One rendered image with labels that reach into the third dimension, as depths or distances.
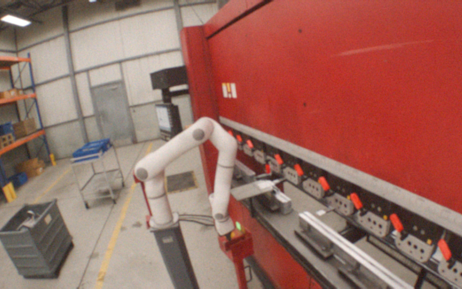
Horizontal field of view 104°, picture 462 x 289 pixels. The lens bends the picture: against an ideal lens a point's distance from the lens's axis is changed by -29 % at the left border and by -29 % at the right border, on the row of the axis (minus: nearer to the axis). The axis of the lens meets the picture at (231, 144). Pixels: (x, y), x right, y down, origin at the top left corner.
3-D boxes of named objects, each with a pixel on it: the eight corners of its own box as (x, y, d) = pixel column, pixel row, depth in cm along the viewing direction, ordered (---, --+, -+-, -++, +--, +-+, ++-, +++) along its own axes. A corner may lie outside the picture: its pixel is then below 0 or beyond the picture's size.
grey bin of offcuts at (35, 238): (44, 246, 283) (24, 203, 263) (76, 243, 291) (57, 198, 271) (22, 281, 207) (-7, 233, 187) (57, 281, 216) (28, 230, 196)
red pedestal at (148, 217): (145, 222, 336) (129, 168, 313) (162, 218, 343) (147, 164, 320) (146, 229, 317) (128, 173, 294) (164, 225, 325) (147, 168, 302)
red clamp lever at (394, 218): (390, 215, 69) (404, 240, 64) (397, 210, 71) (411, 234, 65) (387, 217, 71) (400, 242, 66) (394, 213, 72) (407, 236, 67)
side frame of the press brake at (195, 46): (215, 230, 301) (179, 32, 237) (275, 209, 326) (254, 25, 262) (221, 241, 278) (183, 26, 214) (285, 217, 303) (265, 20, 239)
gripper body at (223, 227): (226, 210, 151) (230, 225, 154) (211, 217, 147) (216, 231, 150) (233, 215, 144) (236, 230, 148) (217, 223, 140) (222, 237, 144)
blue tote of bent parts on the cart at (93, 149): (81, 157, 409) (78, 148, 404) (105, 152, 417) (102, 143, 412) (74, 164, 375) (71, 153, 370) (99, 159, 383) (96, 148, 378)
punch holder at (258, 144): (254, 158, 183) (251, 136, 178) (265, 155, 186) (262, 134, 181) (263, 164, 169) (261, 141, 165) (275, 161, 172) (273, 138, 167)
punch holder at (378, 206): (357, 222, 92) (360, 187, 87) (370, 215, 94) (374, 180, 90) (383, 239, 78) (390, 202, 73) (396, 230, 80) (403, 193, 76)
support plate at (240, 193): (228, 191, 180) (228, 190, 180) (261, 181, 188) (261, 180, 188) (237, 201, 164) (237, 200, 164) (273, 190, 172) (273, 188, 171)
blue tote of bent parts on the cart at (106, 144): (89, 151, 450) (87, 142, 445) (112, 146, 457) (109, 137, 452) (83, 156, 416) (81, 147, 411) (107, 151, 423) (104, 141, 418)
